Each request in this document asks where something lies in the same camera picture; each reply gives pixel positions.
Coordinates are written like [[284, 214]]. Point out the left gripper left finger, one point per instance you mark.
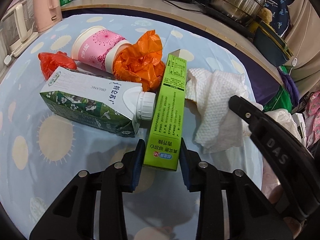
[[71, 215]]

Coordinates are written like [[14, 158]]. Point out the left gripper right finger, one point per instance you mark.
[[250, 213]]

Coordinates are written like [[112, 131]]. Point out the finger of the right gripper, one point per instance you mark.
[[245, 110]]

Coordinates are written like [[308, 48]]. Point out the green toothpaste box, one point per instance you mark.
[[164, 140]]

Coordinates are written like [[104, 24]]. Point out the person's right hand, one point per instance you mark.
[[294, 225]]

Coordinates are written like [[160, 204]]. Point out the clear crumpled plastic bag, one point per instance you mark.
[[285, 119]]

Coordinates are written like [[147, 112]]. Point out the green plastic bag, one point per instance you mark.
[[280, 101]]

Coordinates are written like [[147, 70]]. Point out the white paper towel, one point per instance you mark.
[[220, 129]]

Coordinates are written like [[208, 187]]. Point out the white milk gift box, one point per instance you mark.
[[299, 120]]

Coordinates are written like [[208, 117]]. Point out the purple folded cloth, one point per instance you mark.
[[290, 86]]

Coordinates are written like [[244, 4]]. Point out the pink floral garment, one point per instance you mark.
[[312, 119]]

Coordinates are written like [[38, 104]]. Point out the light blue patterned tablecloth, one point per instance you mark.
[[41, 152]]

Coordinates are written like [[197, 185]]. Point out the beige curtain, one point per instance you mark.
[[303, 40]]

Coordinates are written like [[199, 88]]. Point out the navy floral backsplash cloth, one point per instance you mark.
[[280, 15]]

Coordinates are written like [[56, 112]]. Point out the brown loofah sponge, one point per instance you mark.
[[266, 15]]

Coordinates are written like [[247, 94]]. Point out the black induction cooktop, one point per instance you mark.
[[240, 25]]

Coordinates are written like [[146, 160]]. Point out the green white milk carton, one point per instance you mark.
[[111, 105]]

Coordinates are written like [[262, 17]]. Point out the orange plastic bag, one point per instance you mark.
[[141, 62]]

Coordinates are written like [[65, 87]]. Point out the red plastic bag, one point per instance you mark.
[[50, 61]]

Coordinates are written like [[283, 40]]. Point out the pink paper cup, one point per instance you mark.
[[98, 47]]

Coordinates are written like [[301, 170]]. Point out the white electric kettle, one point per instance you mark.
[[19, 28]]

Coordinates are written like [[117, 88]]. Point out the pink kettle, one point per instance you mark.
[[47, 13]]

